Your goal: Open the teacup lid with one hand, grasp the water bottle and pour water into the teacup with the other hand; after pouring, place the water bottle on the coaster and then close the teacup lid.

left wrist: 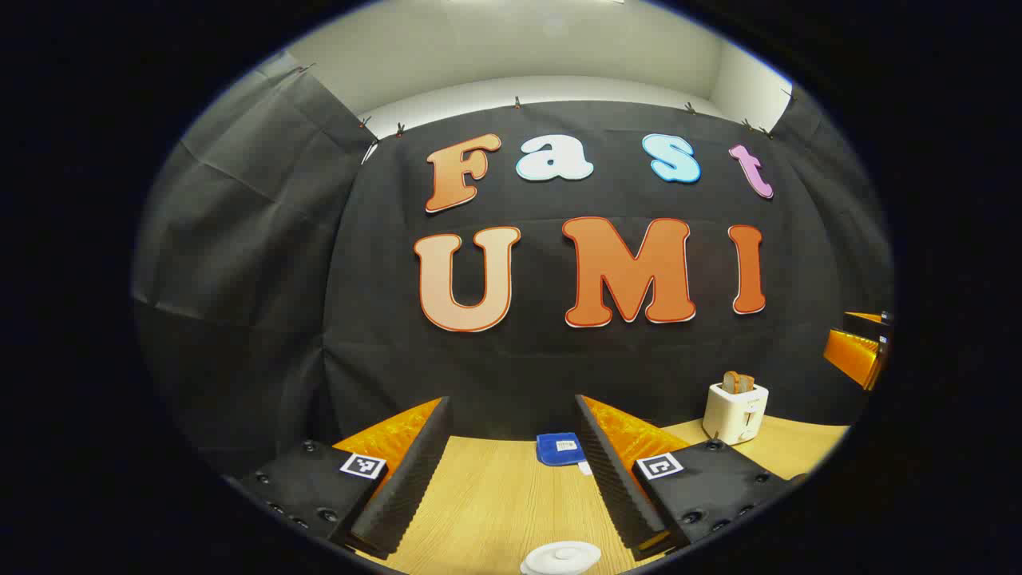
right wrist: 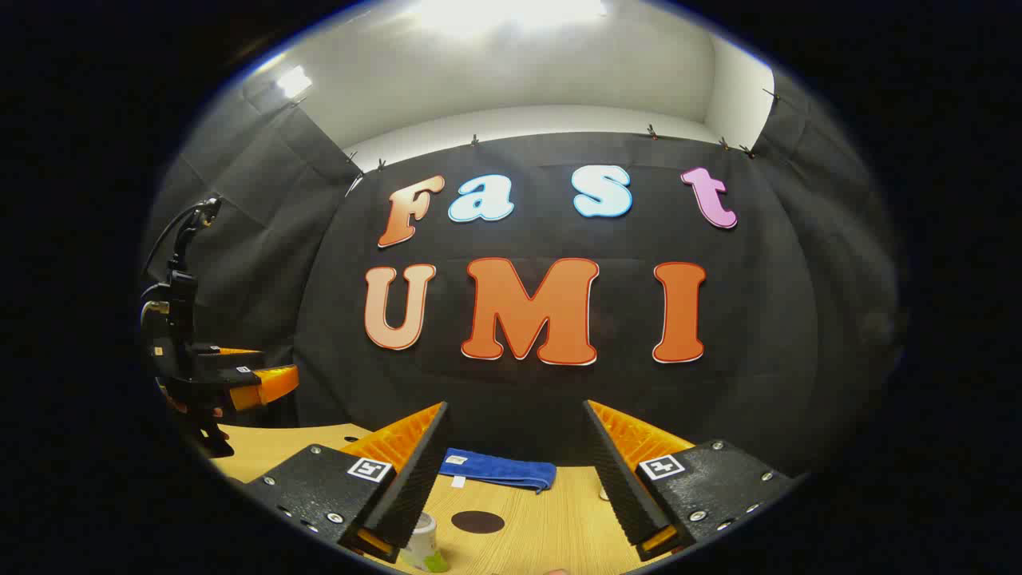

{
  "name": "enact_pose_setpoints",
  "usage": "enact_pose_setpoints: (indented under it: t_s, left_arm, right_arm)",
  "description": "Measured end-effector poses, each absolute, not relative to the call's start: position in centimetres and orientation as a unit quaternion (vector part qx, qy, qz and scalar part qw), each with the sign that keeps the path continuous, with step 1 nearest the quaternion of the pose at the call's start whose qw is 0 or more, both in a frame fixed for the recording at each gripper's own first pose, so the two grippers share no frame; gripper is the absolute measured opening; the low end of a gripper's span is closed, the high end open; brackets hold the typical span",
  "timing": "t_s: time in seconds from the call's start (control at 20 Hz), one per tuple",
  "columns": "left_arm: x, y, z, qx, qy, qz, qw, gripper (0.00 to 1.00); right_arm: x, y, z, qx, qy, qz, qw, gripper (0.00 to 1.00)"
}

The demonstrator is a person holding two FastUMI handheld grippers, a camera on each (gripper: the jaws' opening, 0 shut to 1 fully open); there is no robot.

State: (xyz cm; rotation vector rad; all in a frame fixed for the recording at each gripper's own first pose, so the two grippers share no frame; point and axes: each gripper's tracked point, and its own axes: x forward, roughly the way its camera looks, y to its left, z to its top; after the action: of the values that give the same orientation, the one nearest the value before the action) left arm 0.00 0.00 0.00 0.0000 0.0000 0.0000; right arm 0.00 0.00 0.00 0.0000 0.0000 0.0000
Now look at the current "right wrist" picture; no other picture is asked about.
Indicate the clear water bottle green label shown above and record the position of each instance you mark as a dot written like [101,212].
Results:
[421,543]

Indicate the small ceiling light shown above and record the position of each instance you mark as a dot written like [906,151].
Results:
[294,81]

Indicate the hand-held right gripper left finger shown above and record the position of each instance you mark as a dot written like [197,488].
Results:
[415,479]

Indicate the dark round coaster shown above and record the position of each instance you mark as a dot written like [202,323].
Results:
[477,522]

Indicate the blue towel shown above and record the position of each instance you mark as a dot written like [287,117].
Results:
[495,469]

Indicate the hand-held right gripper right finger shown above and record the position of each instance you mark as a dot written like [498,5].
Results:
[623,479]

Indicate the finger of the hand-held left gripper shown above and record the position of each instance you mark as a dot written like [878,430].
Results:
[231,352]
[267,385]

